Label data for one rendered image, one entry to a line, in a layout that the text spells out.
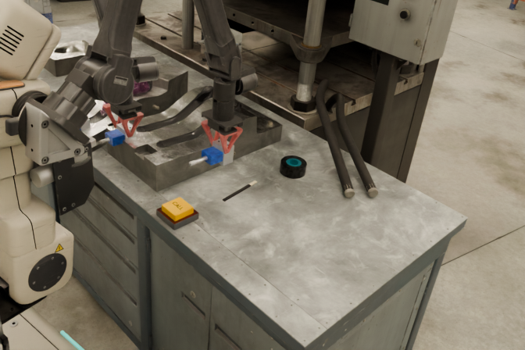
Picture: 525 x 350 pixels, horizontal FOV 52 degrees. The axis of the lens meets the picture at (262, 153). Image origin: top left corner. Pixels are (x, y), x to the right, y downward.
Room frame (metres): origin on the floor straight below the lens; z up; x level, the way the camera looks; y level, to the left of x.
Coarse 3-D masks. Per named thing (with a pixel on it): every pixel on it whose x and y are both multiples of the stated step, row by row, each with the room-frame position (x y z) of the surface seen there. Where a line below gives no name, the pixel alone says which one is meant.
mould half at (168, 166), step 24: (192, 96) 1.60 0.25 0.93; (144, 120) 1.48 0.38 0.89; (192, 120) 1.50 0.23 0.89; (264, 120) 1.61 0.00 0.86; (120, 144) 1.35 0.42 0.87; (144, 144) 1.33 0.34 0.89; (192, 144) 1.37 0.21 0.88; (240, 144) 1.45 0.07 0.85; (264, 144) 1.54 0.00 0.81; (144, 168) 1.27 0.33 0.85; (168, 168) 1.26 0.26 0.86; (192, 168) 1.32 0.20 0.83
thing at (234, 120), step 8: (216, 104) 1.24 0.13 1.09; (224, 104) 1.24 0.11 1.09; (232, 104) 1.25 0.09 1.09; (208, 112) 1.28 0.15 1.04; (216, 112) 1.24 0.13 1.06; (224, 112) 1.24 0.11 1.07; (232, 112) 1.25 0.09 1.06; (216, 120) 1.24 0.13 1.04; (224, 120) 1.24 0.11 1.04; (232, 120) 1.25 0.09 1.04; (240, 120) 1.25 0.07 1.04; (224, 128) 1.21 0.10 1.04
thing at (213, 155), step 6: (216, 144) 1.26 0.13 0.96; (228, 144) 1.27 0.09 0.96; (204, 150) 1.24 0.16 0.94; (210, 150) 1.25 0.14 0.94; (216, 150) 1.25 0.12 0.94; (222, 150) 1.24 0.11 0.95; (204, 156) 1.22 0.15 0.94; (210, 156) 1.22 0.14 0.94; (216, 156) 1.23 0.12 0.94; (222, 156) 1.24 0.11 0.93; (228, 156) 1.25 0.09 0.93; (192, 162) 1.19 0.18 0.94; (198, 162) 1.20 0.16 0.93; (210, 162) 1.21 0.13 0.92; (216, 162) 1.23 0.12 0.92; (222, 162) 1.24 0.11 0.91; (228, 162) 1.25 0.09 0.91
